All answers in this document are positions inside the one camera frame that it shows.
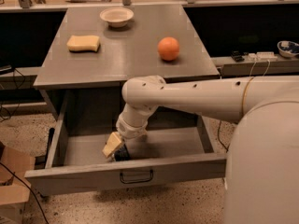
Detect black bar on floor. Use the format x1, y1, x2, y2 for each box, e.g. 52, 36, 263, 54
45, 128, 55, 163

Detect yellow sponge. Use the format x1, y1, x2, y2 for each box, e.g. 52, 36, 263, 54
66, 35, 100, 52

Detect grey cabinet counter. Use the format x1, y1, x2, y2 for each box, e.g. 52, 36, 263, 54
34, 4, 219, 116

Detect black cable left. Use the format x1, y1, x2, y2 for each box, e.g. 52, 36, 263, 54
0, 161, 50, 224

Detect orange fruit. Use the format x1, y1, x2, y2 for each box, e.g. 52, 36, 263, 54
158, 36, 179, 62

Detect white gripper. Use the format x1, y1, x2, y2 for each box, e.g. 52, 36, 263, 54
102, 114, 147, 158

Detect black remote on shelf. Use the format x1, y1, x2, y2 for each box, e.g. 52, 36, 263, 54
231, 51, 245, 63

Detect black cable on floor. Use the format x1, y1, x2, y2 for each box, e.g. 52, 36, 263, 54
216, 119, 231, 152

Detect white paper bowl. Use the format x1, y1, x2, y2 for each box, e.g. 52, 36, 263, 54
100, 7, 134, 28

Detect blue rxbar blueberry wrapper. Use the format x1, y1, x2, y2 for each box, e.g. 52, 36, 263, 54
113, 145, 130, 161

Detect cardboard box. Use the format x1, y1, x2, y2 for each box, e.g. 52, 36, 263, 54
0, 144, 35, 224

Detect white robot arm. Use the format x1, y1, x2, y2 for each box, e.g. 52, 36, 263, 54
103, 76, 299, 224

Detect white power strip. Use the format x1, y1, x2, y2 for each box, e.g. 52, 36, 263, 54
248, 51, 278, 61

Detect grey open top drawer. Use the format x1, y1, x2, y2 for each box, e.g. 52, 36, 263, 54
24, 91, 228, 197

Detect black drawer handle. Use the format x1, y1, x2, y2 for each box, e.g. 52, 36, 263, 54
120, 170, 154, 184

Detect blue white ceramic bowl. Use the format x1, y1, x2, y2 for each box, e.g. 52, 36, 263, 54
278, 41, 299, 58

